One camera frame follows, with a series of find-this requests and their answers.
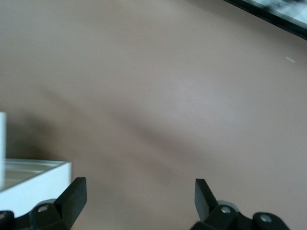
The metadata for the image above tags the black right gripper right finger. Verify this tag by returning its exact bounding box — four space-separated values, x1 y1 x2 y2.
191 178 255 230

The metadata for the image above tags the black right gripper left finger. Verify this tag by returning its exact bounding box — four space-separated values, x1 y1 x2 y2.
28 177 87 230

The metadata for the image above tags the white drawer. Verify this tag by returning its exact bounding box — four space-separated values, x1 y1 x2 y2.
0 158 72 192

